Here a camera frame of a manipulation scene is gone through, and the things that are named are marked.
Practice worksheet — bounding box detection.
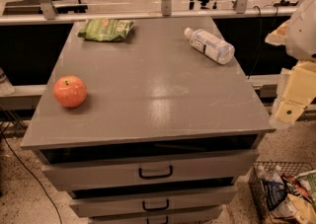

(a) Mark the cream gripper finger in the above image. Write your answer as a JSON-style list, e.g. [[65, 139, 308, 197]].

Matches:
[[265, 21, 289, 46], [269, 61, 316, 129]]

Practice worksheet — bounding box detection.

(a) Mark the clear plastic water bottle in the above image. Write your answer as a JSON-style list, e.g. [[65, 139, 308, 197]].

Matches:
[[184, 28, 235, 65]]

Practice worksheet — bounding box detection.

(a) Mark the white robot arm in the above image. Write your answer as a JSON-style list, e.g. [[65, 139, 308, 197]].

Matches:
[[265, 0, 316, 129]]

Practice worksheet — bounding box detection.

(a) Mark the bottle in basket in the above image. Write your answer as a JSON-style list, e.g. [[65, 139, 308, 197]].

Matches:
[[256, 165, 282, 184]]

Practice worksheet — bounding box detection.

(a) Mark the green white snack bag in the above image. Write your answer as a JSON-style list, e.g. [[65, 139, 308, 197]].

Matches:
[[295, 170, 316, 208]]

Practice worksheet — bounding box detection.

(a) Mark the red snack bag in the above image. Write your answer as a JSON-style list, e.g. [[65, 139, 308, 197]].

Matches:
[[281, 174, 309, 199]]

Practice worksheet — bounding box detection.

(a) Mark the dark blue snack bag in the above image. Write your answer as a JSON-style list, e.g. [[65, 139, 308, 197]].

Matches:
[[262, 181, 287, 210]]

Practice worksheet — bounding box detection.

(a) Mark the tan snack bag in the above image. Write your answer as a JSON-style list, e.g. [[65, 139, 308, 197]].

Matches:
[[272, 194, 316, 224]]

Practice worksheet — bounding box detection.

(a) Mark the green jalapeno chip bag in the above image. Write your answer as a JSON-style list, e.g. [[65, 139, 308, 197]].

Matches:
[[78, 19, 133, 41]]

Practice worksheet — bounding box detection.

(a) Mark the grey drawer cabinet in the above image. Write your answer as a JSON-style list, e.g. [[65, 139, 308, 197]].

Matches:
[[19, 16, 277, 224]]

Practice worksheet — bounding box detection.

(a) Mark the bottom grey drawer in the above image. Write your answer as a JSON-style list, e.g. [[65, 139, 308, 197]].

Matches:
[[88, 205, 222, 224]]

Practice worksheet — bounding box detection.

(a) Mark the grey drawer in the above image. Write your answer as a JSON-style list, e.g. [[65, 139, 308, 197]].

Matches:
[[88, 205, 222, 224], [70, 186, 237, 218], [42, 149, 259, 191]]

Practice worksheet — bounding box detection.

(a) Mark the red apple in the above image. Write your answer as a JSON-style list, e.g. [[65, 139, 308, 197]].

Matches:
[[53, 76, 87, 108]]

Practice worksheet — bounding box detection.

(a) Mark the middle grey drawer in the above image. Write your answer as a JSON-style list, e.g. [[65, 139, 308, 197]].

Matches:
[[70, 186, 237, 218]]

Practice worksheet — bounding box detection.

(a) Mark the top grey drawer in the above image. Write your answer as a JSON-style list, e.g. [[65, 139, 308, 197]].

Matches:
[[42, 149, 259, 191]]

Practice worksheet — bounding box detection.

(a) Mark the grey metal rail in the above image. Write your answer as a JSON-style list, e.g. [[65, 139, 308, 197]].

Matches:
[[0, 7, 296, 26]]

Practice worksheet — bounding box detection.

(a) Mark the wire basket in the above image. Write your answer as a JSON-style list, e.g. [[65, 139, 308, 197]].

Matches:
[[249, 161, 313, 224]]

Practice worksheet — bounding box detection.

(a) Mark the black floor cable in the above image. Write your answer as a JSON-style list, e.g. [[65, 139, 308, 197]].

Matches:
[[0, 125, 64, 224]]

